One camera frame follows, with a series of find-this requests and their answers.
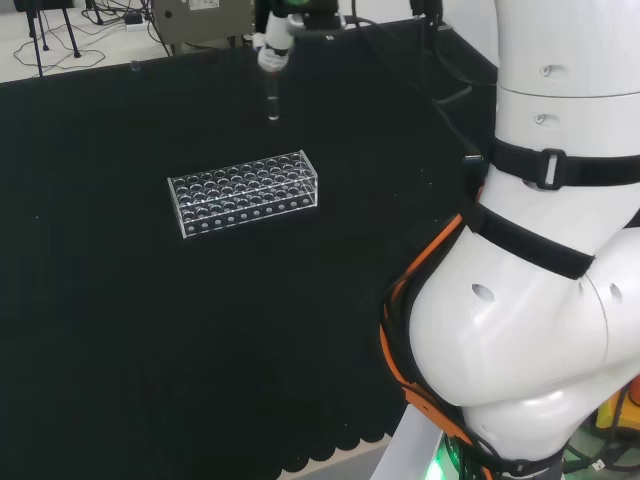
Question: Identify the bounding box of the grey equipment box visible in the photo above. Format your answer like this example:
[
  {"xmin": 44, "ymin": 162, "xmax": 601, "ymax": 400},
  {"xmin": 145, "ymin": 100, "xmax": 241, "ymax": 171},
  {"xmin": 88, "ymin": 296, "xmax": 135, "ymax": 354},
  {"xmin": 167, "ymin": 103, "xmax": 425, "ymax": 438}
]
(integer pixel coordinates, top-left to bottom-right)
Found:
[{"xmin": 151, "ymin": 0, "xmax": 257, "ymax": 47}]

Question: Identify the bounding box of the black bench cloth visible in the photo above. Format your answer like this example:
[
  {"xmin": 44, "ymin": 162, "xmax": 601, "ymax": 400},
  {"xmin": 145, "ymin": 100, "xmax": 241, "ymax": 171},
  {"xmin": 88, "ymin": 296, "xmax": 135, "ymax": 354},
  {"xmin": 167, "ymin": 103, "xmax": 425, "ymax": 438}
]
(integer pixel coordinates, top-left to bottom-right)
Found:
[{"xmin": 0, "ymin": 18, "xmax": 501, "ymax": 480}]

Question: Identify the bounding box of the yellow stop button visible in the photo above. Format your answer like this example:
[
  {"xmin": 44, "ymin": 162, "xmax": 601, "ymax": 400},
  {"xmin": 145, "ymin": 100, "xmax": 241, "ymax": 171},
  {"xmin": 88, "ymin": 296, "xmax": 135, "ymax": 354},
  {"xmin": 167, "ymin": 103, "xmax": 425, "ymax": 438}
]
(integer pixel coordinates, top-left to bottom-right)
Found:
[{"xmin": 593, "ymin": 373, "xmax": 640, "ymax": 444}]

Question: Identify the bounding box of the orange cable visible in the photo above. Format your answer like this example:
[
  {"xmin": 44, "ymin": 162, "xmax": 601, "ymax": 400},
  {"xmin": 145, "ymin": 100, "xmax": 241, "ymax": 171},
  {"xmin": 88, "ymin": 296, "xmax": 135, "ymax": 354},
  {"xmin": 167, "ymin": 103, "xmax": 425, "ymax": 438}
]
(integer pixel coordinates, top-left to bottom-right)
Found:
[{"xmin": 378, "ymin": 212, "xmax": 501, "ymax": 480}]

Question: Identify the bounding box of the black cable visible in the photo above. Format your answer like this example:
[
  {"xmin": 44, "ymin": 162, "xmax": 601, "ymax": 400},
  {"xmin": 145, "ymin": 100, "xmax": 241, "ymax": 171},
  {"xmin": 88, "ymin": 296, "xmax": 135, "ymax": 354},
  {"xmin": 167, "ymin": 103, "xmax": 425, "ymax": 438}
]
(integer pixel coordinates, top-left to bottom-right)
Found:
[{"xmin": 343, "ymin": 13, "xmax": 485, "ymax": 169}]

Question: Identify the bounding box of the black tripod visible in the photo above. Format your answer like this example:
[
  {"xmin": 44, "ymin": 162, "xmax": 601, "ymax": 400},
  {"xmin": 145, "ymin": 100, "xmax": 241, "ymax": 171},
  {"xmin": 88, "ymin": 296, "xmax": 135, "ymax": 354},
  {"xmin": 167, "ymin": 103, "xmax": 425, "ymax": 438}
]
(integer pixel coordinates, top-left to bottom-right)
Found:
[{"xmin": 13, "ymin": 0, "xmax": 82, "ymax": 77}]

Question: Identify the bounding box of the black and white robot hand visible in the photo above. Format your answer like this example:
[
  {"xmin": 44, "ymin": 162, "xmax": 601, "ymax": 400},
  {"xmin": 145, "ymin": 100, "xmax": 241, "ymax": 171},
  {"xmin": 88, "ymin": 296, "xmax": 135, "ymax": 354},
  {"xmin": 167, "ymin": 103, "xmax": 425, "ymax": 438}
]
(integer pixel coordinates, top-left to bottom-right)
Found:
[{"xmin": 252, "ymin": 0, "xmax": 347, "ymax": 72}]

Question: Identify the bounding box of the clear acrylic test tube rack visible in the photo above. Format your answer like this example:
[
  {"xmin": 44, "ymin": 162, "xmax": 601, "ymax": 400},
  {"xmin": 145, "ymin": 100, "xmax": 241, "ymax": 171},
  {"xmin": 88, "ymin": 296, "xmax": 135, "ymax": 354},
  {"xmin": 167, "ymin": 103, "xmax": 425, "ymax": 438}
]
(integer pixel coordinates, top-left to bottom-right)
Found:
[{"xmin": 166, "ymin": 148, "xmax": 321, "ymax": 240}]

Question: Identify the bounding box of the clear glass test tube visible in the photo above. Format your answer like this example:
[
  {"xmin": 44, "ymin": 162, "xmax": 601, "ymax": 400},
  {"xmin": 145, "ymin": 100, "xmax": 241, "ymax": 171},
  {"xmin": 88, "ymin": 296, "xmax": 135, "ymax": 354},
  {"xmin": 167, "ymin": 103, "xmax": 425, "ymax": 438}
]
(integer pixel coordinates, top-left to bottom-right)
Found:
[{"xmin": 264, "ymin": 67, "xmax": 282, "ymax": 123}]

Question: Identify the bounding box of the grey floor cable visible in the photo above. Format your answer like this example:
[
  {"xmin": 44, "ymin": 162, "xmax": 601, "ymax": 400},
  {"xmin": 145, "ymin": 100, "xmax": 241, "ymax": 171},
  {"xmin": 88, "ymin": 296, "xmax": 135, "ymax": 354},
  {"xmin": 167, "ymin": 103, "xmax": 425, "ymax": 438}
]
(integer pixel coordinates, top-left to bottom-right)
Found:
[{"xmin": 12, "ymin": 34, "xmax": 107, "ymax": 72}]

